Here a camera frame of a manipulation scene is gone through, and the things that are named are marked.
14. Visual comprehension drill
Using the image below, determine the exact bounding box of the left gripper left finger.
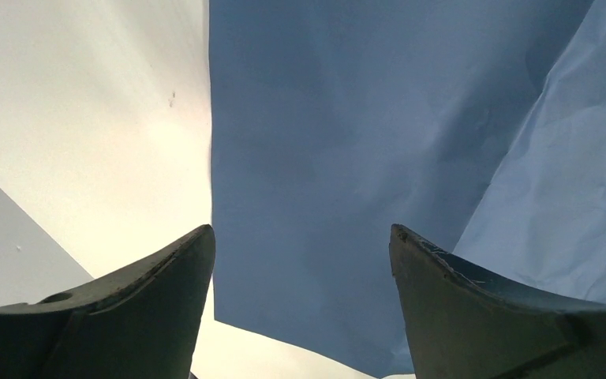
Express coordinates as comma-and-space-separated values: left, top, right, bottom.
0, 225, 215, 378

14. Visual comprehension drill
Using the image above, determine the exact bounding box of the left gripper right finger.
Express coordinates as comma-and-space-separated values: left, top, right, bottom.
389, 224, 606, 378

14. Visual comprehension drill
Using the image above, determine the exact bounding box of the blue wrapping paper sheet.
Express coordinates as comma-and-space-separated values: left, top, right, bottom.
209, 1, 606, 377

